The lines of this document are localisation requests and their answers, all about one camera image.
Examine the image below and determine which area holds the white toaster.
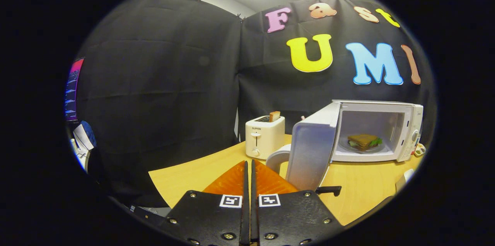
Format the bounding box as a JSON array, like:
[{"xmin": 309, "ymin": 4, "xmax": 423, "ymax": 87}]
[{"xmin": 245, "ymin": 116, "xmax": 286, "ymax": 160}]

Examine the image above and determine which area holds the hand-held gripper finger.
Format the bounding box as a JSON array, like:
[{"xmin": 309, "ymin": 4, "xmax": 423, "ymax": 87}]
[
  {"xmin": 251, "ymin": 159, "xmax": 344, "ymax": 246},
  {"xmin": 160, "ymin": 160, "xmax": 251, "ymax": 246}
]

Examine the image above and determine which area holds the black clamp handle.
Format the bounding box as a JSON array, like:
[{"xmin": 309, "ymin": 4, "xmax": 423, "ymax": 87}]
[{"xmin": 315, "ymin": 186, "xmax": 342, "ymax": 196}]

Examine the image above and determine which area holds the black backdrop cloth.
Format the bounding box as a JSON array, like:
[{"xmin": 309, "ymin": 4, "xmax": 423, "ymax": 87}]
[{"xmin": 72, "ymin": 0, "xmax": 437, "ymax": 208}]

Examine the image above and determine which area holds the computer monitor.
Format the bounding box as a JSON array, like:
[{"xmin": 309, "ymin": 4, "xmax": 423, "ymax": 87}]
[{"xmin": 64, "ymin": 57, "xmax": 85, "ymax": 123}]

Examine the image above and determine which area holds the white and blue object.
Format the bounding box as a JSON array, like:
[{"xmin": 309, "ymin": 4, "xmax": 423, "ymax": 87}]
[{"xmin": 70, "ymin": 120, "xmax": 96, "ymax": 173}]

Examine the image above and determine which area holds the white microwave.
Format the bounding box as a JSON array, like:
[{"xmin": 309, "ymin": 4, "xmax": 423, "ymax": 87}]
[{"xmin": 266, "ymin": 100, "xmax": 424, "ymax": 192}]

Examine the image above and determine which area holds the glass turntable plate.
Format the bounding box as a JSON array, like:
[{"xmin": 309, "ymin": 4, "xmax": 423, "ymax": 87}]
[{"xmin": 338, "ymin": 137, "xmax": 386, "ymax": 154}]

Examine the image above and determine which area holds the brown bread lettuce sandwich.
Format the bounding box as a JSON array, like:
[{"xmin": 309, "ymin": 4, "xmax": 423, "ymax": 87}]
[{"xmin": 347, "ymin": 134, "xmax": 383, "ymax": 151}]

